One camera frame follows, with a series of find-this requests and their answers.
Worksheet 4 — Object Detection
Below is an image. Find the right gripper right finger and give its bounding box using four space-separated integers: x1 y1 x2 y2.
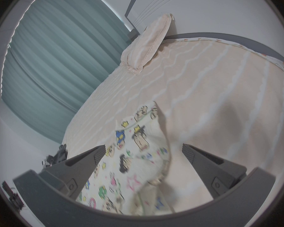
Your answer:
182 143 247 201

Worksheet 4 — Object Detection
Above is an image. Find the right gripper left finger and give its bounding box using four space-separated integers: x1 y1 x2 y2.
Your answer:
39 144 106 199

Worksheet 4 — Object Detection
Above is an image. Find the white printed garment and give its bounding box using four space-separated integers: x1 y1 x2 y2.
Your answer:
76 101 175 216

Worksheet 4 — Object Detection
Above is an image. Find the pile of clothes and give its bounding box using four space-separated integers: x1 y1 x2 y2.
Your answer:
41 144 68 168

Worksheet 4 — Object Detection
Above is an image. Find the bed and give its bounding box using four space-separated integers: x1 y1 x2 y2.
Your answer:
60 0 284 216

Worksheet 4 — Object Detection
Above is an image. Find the blue-green curtain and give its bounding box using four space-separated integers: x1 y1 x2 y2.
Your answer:
1 0 133 144

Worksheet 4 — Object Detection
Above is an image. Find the cream pillow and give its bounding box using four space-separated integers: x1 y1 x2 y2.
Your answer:
120 13 175 76

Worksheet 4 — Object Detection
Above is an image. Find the grey bedside table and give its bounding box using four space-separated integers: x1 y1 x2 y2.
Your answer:
128 28 140 40

